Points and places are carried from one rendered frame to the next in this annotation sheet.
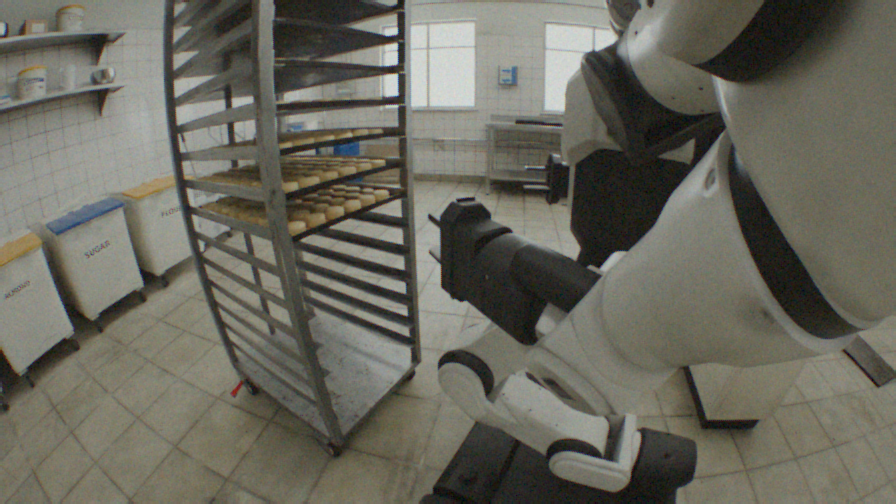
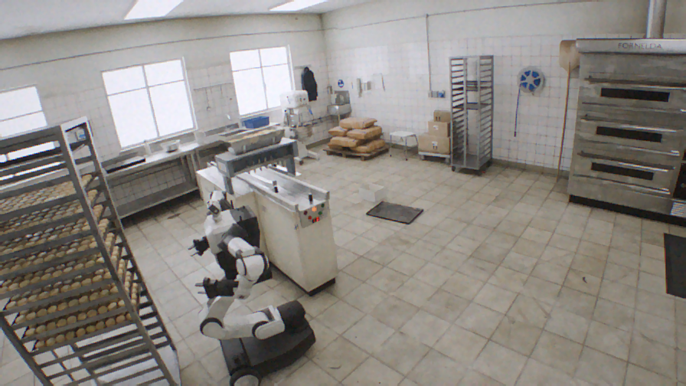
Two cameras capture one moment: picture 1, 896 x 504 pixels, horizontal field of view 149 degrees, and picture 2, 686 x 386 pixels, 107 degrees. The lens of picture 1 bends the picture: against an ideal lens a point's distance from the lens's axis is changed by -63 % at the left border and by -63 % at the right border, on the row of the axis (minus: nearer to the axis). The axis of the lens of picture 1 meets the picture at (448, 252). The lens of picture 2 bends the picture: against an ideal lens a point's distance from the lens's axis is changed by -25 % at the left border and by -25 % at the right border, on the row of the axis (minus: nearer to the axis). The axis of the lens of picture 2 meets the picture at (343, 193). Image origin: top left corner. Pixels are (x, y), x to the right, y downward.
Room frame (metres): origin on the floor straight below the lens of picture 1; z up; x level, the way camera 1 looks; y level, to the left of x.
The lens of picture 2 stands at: (-1.04, 0.66, 1.87)
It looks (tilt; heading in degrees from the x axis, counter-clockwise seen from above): 22 degrees down; 305
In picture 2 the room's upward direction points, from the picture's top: 6 degrees counter-clockwise
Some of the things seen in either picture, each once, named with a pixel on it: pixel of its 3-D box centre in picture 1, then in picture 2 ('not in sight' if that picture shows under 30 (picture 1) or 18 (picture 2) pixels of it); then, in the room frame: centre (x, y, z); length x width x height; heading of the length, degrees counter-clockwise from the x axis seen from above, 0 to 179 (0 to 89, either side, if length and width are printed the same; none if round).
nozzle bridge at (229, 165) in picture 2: not in sight; (259, 165); (1.33, -1.38, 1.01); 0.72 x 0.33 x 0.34; 72
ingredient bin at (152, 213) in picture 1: (158, 227); not in sight; (1.92, 2.29, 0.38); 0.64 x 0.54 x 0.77; 75
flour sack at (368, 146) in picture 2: not in sight; (368, 145); (2.18, -4.95, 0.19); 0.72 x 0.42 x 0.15; 82
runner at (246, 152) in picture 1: (218, 153); (68, 309); (0.75, 0.59, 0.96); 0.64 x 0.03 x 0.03; 62
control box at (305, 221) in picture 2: not in sight; (313, 213); (0.50, -1.11, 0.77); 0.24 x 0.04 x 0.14; 72
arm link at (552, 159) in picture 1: (571, 180); (204, 243); (0.80, -0.31, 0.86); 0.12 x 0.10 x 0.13; 91
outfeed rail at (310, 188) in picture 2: not in sight; (269, 171); (1.40, -1.55, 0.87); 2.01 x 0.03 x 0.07; 162
